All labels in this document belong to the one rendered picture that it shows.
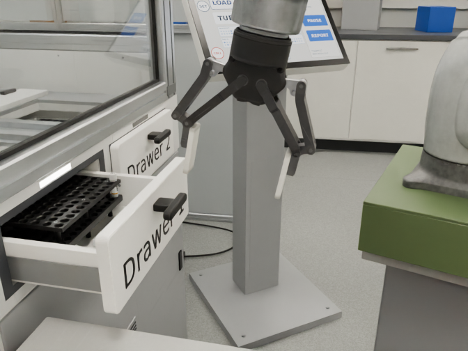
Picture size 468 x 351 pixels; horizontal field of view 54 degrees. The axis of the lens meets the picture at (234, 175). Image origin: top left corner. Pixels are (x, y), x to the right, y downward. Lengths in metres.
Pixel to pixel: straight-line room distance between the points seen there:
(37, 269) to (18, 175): 0.13
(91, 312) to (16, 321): 0.21
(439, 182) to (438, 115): 0.12
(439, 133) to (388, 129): 2.82
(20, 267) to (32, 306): 0.09
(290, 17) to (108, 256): 0.35
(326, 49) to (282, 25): 1.07
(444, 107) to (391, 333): 0.47
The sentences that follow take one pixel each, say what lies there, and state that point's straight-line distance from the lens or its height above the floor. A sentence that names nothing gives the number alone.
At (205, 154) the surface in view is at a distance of 2.43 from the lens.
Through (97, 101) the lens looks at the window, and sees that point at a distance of 0.87.
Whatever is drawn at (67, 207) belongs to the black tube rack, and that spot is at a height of 0.90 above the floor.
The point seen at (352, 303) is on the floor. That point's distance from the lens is 2.01.
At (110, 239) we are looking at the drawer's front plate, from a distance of 0.56.
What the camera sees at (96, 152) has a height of 0.93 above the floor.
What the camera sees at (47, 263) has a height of 0.87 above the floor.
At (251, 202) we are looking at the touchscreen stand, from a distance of 1.72.
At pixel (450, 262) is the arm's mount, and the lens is 0.84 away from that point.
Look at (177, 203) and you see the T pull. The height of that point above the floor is 0.91.
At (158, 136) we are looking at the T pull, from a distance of 0.96.
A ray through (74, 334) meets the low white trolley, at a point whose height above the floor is 0.76.
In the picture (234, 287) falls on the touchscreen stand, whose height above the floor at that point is 0.04.
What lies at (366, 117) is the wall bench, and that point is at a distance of 3.64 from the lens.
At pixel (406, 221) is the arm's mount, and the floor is 0.84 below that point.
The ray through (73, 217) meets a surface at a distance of 0.68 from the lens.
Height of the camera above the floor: 1.19
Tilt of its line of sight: 22 degrees down
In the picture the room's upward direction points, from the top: straight up
